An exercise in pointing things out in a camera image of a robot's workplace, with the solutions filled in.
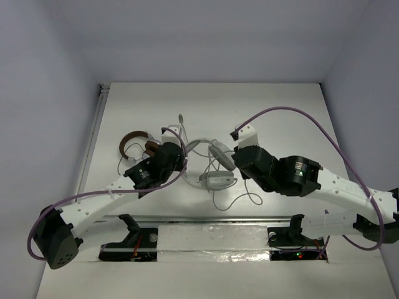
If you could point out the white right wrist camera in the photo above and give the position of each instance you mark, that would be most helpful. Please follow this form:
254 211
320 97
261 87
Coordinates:
246 136

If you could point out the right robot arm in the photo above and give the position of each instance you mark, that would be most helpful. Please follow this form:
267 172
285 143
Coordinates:
367 212

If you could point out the aluminium rail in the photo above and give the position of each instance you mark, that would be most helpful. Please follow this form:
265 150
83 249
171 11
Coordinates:
92 139
211 219

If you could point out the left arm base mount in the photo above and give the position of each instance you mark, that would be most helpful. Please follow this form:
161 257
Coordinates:
139 245

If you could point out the aluminium rail front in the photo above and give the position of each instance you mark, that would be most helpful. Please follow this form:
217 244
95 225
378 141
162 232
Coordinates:
211 219

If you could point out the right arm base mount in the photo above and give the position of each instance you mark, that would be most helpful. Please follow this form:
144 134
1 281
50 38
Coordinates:
286 243

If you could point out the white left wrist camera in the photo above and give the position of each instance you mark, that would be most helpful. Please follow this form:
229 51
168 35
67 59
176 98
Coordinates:
170 135

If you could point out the white over-ear headphones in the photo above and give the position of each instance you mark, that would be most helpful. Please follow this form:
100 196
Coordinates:
218 179

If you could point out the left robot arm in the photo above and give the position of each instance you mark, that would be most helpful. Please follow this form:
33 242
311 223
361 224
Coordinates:
57 231

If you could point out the brown over-ear headphones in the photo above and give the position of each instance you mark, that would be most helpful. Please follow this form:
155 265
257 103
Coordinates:
149 148

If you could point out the aluminium rail left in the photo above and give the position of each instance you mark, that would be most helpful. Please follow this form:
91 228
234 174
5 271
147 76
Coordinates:
92 139

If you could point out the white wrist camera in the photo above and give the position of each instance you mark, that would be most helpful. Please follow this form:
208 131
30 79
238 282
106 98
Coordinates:
170 135
246 136

